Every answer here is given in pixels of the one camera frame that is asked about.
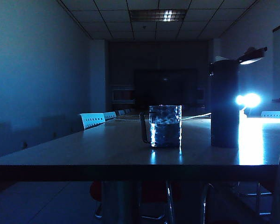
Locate black thermos cup with flip lid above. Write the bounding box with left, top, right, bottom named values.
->
left=208, top=46, right=268, bottom=149

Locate orange seat chair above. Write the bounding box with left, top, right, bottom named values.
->
left=89, top=181, right=104, bottom=218

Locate louvered ceiling light panel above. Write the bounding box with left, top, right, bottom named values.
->
left=128, top=9, right=187, bottom=23

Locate low wall cabinet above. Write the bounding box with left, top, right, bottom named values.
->
left=111, top=85, right=136, bottom=105

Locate textured glass mug with handle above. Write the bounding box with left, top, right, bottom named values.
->
left=139, top=104, right=182, bottom=148

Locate dark wall display screen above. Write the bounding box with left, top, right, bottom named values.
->
left=133, top=68, right=198, bottom=110

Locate white power cable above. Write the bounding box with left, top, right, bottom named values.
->
left=182, top=112, right=212, bottom=119

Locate metal table pedestal leg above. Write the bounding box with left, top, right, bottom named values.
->
left=102, top=181, right=141, bottom=224

